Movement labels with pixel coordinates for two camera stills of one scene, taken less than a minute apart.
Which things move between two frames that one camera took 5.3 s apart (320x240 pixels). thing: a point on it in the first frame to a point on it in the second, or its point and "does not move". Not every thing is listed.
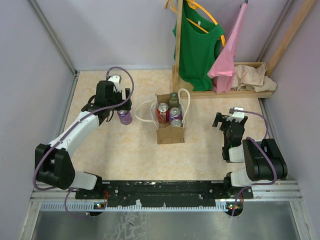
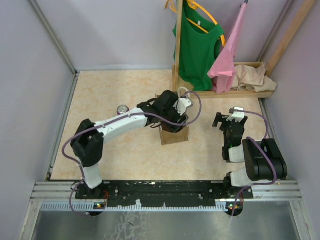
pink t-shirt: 223,71 does not move
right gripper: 222,118 does not move
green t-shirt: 200,42 does not move
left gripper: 127,107 to 183,120
